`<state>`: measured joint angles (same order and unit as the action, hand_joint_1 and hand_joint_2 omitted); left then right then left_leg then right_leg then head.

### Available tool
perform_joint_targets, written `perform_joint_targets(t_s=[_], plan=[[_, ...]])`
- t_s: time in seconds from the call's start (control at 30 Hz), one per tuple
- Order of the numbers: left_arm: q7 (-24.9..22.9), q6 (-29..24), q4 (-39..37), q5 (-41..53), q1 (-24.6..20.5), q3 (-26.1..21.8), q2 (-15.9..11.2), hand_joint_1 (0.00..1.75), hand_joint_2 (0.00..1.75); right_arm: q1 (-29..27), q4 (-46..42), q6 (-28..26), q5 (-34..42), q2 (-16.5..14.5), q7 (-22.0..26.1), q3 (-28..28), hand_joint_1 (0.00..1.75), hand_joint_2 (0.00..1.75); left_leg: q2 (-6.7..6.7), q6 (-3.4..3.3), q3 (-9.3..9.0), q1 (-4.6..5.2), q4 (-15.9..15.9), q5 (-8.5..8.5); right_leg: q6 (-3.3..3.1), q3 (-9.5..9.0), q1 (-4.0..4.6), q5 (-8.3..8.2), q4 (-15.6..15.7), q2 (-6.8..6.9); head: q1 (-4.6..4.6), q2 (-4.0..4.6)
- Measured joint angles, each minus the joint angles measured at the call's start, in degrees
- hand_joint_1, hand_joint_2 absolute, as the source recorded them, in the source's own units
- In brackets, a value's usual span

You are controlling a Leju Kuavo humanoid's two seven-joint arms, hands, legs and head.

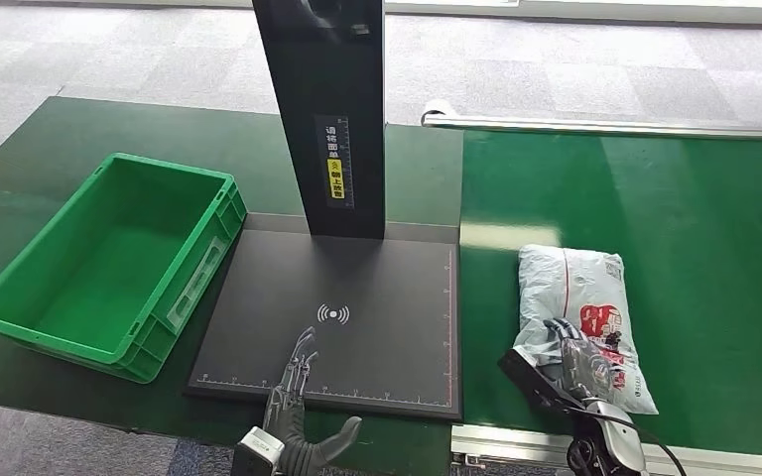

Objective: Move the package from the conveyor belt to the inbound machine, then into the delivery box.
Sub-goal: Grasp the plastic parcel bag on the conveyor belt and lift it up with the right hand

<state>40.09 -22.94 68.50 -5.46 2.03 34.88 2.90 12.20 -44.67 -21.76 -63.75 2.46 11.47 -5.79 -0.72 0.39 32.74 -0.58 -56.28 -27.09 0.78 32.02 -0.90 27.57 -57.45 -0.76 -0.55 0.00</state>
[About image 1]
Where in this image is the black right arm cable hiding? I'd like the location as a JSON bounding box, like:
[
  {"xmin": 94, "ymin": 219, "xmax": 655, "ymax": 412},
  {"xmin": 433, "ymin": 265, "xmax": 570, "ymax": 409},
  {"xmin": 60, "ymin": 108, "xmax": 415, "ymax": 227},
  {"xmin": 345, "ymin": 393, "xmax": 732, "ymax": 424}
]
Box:
[{"xmin": 548, "ymin": 399, "xmax": 689, "ymax": 476}]

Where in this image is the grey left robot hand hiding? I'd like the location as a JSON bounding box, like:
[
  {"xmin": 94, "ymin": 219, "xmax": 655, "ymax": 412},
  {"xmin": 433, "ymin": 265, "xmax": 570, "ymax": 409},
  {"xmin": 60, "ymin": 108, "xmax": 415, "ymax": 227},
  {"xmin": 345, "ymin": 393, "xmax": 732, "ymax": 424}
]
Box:
[{"xmin": 263, "ymin": 326, "xmax": 363, "ymax": 476}]

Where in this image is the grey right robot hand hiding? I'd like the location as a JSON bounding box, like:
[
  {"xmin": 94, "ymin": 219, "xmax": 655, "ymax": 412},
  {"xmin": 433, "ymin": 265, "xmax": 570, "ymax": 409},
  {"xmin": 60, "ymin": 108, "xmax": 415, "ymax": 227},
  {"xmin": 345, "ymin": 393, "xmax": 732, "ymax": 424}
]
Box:
[{"xmin": 542, "ymin": 317, "xmax": 619, "ymax": 404}]

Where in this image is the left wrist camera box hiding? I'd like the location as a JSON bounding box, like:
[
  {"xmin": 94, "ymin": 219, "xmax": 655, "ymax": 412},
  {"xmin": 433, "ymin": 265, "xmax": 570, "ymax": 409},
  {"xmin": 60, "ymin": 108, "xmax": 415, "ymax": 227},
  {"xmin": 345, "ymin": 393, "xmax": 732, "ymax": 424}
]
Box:
[{"xmin": 230, "ymin": 425, "xmax": 286, "ymax": 476}]

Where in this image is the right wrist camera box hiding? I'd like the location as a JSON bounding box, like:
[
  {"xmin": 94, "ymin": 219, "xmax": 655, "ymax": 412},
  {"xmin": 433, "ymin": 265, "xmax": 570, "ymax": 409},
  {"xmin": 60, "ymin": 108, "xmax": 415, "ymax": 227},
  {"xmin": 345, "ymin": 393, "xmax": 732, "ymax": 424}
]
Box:
[{"xmin": 498, "ymin": 347, "xmax": 587, "ymax": 414}]

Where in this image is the black scanner column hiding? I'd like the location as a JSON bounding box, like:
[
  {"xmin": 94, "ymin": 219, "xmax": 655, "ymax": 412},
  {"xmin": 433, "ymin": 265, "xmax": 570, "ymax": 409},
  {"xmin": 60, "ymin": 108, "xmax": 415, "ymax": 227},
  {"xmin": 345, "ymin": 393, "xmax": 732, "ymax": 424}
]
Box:
[{"xmin": 250, "ymin": 0, "xmax": 386, "ymax": 240}]

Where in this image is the grey plastic mailer package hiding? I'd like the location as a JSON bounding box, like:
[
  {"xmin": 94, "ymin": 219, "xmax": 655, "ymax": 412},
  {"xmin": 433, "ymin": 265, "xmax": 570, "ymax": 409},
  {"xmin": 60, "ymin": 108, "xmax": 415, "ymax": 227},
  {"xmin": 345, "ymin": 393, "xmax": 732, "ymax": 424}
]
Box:
[{"xmin": 511, "ymin": 244, "xmax": 661, "ymax": 417}]

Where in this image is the silver conveyor roller rail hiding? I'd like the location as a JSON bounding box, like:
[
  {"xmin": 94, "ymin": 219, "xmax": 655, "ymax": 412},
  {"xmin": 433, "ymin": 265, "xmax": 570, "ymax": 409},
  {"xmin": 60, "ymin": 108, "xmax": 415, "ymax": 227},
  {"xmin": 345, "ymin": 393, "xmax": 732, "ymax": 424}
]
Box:
[{"xmin": 419, "ymin": 98, "xmax": 762, "ymax": 141}]

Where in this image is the white conveyor side rail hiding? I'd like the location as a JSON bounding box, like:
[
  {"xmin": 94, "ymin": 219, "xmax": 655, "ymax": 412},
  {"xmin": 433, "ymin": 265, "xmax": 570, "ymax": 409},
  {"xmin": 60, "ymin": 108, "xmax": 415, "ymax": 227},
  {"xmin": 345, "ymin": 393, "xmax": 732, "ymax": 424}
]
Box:
[{"xmin": 449, "ymin": 423, "xmax": 762, "ymax": 476}]

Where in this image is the green plastic crate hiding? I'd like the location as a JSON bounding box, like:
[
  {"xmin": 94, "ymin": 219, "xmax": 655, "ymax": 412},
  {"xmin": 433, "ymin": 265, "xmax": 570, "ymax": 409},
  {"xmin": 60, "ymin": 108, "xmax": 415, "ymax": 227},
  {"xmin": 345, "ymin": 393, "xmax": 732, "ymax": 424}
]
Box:
[{"xmin": 0, "ymin": 152, "xmax": 249, "ymax": 385}]

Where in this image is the green conveyor belt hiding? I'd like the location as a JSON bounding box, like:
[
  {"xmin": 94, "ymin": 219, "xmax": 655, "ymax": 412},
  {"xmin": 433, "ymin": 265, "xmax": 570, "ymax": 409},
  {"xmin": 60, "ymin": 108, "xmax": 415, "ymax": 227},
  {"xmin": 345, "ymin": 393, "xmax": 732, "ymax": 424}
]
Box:
[{"xmin": 456, "ymin": 128, "xmax": 762, "ymax": 460}]

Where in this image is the black yellow column label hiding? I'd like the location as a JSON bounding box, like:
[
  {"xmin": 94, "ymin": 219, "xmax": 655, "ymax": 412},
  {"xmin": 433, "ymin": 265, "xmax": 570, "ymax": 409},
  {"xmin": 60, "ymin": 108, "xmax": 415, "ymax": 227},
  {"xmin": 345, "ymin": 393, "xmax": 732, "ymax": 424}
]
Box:
[{"xmin": 314, "ymin": 114, "xmax": 356, "ymax": 211}]

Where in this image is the black scanner platform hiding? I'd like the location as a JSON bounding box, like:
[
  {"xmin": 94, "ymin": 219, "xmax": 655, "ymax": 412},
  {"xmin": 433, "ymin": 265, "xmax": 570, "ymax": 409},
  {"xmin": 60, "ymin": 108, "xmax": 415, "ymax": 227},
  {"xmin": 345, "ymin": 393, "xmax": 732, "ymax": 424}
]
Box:
[{"xmin": 186, "ymin": 212, "xmax": 463, "ymax": 422}]

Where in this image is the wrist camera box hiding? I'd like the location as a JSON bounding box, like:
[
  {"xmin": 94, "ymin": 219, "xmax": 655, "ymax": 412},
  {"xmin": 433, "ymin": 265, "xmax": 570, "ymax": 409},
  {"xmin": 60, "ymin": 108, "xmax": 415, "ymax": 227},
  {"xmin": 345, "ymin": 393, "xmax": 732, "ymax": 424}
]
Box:
[
  {"xmin": 498, "ymin": 347, "xmax": 587, "ymax": 414},
  {"xmin": 230, "ymin": 425, "xmax": 286, "ymax": 476}
]

